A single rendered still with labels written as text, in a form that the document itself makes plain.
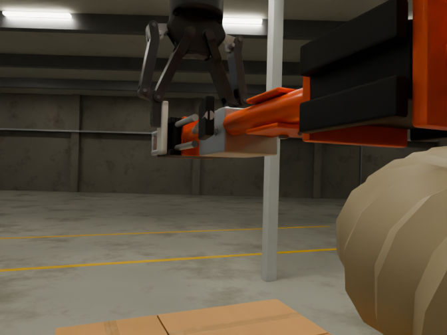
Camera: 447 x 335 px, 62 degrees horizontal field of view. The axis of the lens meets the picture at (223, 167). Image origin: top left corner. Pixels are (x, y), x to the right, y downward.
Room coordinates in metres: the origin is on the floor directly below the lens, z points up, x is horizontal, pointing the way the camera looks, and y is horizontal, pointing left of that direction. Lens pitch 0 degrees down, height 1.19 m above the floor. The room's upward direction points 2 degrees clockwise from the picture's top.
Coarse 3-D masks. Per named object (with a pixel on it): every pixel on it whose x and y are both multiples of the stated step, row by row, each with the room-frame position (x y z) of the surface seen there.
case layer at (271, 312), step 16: (240, 304) 1.73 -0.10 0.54; (256, 304) 1.74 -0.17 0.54; (272, 304) 1.74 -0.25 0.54; (112, 320) 1.52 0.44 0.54; (128, 320) 1.52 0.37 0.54; (144, 320) 1.53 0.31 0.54; (160, 320) 1.54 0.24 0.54; (176, 320) 1.53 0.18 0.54; (192, 320) 1.54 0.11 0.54; (208, 320) 1.54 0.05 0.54; (224, 320) 1.55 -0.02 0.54; (240, 320) 1.55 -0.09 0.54; (256, 320) 1.56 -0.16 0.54; (272, 320) 1.56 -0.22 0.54; (288, 320) 1.56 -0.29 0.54; (304, 320) 1.57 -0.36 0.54
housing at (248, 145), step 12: (228, 108) 0.36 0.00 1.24; (240, 108) 0.36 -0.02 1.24; (216, 120) 0.37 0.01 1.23; (216, 132) 0.37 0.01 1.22; (204, 144) 0.40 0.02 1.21; (216, 144) 0.37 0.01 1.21; (228, 144) 0.36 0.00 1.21; (240, 144) 0.36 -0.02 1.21; (252, 144) 0.37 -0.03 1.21; (264, 144) 0.37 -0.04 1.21; (276, 144) 0.38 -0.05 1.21; (216, 156) 0.42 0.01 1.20; (228, 156) 0.42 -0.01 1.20; (240, 156) 0.41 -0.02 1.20; (252, 156) 0.41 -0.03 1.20
